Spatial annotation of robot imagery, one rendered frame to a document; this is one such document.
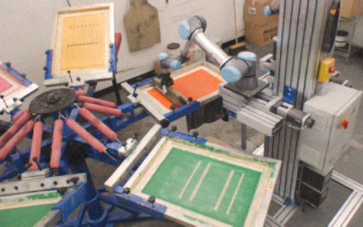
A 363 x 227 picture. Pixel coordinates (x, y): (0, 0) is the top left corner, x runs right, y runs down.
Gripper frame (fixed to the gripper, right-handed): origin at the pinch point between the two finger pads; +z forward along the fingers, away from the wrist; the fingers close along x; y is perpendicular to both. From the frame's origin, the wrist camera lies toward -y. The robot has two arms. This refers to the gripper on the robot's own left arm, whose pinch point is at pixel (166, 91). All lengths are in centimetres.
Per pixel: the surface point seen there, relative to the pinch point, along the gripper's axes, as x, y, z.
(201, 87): 29.6, 8.0, 5.2
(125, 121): -41.2, 2.3, 9.7
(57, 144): -94, 30, -17
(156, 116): -25.7, 28.4, -3.4
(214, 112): 32.0, 22.8, 24.6
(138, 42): 64, -193, 34
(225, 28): 234, -199, 64
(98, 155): -74, 34, 2
